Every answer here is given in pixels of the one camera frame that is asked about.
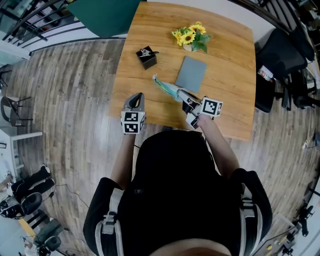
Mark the sunflower bouquet in vase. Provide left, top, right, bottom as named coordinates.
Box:
left=171, top=21, right=212, bottom=54

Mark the person's right forearm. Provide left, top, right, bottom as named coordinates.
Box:
left=198, top=116, right=241, bottom=180

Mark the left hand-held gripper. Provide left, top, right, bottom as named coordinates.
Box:
left=120, top=92, right=147, bottom=136

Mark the red white packet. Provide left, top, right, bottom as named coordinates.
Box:
left=257, top=65, right=275, bottom=83

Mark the grey notebook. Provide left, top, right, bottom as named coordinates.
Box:
left=174, top=55, right=208, bottom=94

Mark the person's black clothed body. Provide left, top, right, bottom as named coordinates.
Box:
left=82, top=129, right=273, bottom=256

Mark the silver black clip tool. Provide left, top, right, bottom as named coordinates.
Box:
left=139, top=48, right=160, bottom=58

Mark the black metal railing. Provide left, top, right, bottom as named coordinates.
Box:
left=0, top=0, right=83, bottom=50
left=232, top=0, right=303, bottom=33

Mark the black floor cable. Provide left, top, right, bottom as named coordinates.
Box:
left=48, top=184, right=91, bottom=209

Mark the person's left forearm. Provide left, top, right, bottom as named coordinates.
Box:
left=109, top=133, right=137, bottom=191

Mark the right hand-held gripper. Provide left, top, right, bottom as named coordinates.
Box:
left=176, top=88, right=224, bottom=131

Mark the black office chair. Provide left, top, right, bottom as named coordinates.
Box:
left=254, top=28, right=316, bottom=114
left=274, top=71, right=320, bottom=111

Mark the black round stool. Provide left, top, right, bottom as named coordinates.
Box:
left=21, top=192, right=43, bottom=215

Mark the white side table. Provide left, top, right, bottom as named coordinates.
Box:
left=0, top=128, right=43, bottom=176

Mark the green partition panel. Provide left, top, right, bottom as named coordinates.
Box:
left=66, top=0, right=147, bottom=39

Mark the dark metal chair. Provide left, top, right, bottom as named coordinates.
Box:
left=0, top=96, right=33, bottom=127

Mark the grey harness strap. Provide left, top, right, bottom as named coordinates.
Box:
left=94, top=187, right=125, bottom=256
left=237, top=183, right=263, bottom=256

